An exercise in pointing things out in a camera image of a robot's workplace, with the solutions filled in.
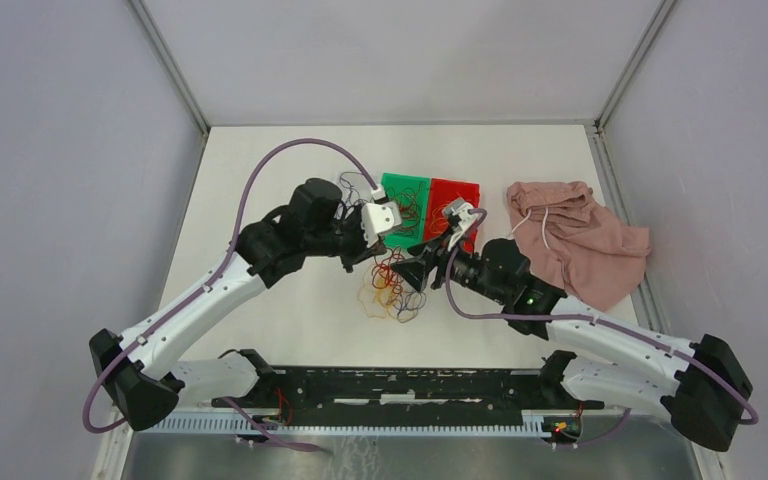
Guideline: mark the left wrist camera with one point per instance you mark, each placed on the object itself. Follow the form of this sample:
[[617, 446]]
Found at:
[[380, 220]]

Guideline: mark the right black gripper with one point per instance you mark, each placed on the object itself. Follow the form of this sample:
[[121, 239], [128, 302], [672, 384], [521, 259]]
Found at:
[[413, 270]]

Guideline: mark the green plastic bin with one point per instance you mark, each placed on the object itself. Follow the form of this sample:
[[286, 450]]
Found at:
[[411, 193]]

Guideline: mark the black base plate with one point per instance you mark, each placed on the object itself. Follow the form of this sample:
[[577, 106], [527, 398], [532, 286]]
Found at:
[[407, 397]]

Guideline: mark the white slotted cable duct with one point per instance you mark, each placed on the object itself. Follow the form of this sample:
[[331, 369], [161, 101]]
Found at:
[[232, 423]]

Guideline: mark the pink cloth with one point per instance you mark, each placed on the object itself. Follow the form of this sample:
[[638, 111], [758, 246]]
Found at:
[[575, 243]]

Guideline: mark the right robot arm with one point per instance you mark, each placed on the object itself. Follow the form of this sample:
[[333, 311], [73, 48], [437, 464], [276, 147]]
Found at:
[[699, 387]]

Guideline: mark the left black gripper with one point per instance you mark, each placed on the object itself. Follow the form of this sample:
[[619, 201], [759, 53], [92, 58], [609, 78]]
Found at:
[[363, 252]]

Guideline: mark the clear plastic bin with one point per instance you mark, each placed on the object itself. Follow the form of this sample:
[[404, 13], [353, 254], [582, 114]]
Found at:
[[355, 190]]

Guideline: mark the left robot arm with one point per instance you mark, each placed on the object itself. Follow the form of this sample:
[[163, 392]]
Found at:
[[141, 369]]

